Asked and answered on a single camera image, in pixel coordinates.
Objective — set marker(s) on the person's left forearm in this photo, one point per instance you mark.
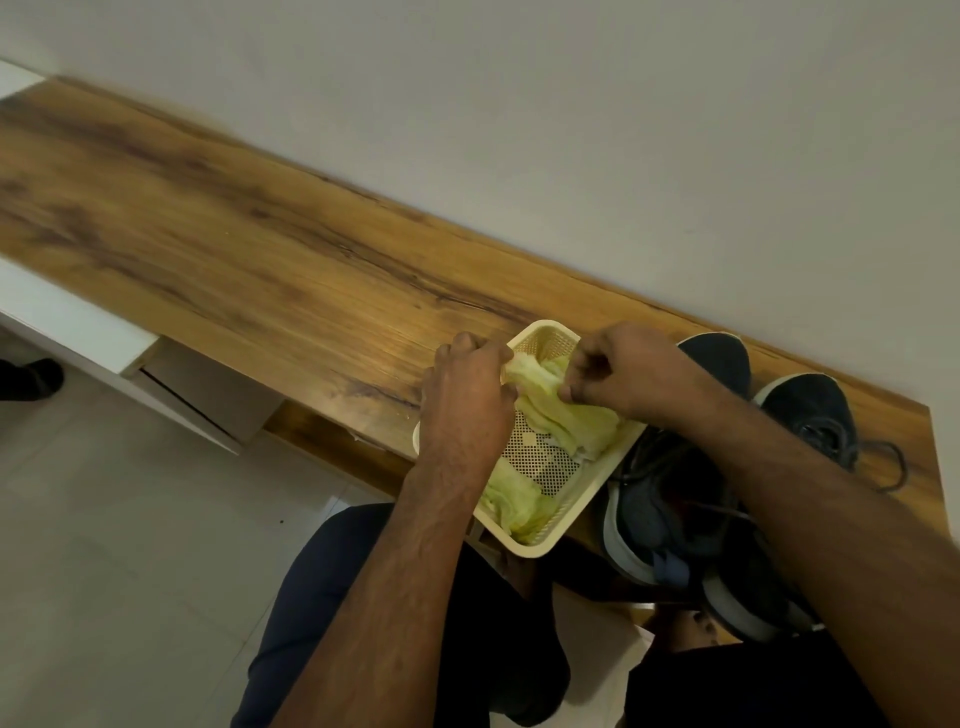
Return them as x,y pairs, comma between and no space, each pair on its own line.
390,600

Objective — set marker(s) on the person's right hand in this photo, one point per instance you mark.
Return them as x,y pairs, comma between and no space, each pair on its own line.
645,375

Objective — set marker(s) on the cream plastic mesh basket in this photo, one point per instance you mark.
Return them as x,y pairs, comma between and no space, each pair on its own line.
547,341

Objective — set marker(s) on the grey shoelace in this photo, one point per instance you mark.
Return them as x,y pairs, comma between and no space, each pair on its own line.
652,469
885,444

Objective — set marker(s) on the person's right forearm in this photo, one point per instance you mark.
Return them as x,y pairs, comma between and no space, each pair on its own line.
825,540

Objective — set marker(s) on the dark sneaker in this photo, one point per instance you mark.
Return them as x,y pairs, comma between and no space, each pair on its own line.
810,412
720,360

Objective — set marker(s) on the person's left hand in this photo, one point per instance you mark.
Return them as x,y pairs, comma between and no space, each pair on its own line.
465,405

